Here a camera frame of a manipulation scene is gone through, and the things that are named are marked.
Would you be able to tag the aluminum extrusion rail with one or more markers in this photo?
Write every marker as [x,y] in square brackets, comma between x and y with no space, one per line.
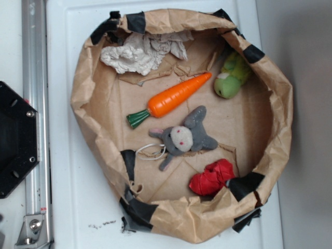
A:
[35,90]

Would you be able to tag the gray plush bunny toy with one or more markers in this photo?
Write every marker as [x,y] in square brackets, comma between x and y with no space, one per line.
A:
[190,136]

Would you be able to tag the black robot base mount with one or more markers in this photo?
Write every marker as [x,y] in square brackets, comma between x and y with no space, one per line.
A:
[19,143]

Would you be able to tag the white crumpled paper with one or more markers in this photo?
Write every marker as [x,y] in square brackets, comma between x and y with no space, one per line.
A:
[142,53]

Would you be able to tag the brown paper bag bin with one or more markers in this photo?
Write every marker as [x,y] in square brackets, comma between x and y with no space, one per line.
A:
[253,129]

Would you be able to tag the orange plastic toy carrot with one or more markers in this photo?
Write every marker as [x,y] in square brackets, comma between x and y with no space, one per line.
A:
[168,100]

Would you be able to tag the green plush toy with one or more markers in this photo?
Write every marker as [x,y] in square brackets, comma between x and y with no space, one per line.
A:
[233,75]

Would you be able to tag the metal corner bracket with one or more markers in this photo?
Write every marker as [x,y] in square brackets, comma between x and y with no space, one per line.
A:
[33,232]

